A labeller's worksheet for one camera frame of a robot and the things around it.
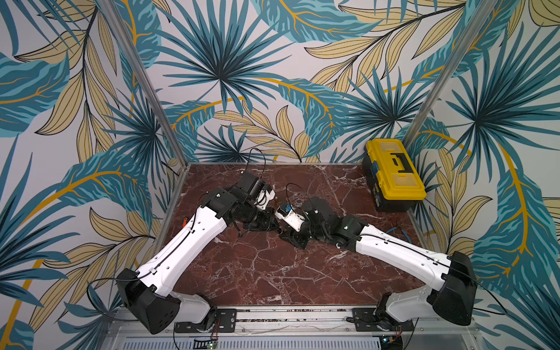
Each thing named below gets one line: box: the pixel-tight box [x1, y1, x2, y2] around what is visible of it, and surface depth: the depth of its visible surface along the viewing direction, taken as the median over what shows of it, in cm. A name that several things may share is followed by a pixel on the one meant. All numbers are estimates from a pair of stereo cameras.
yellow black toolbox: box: [362, 138, 428, 213], surface depth 97 cm
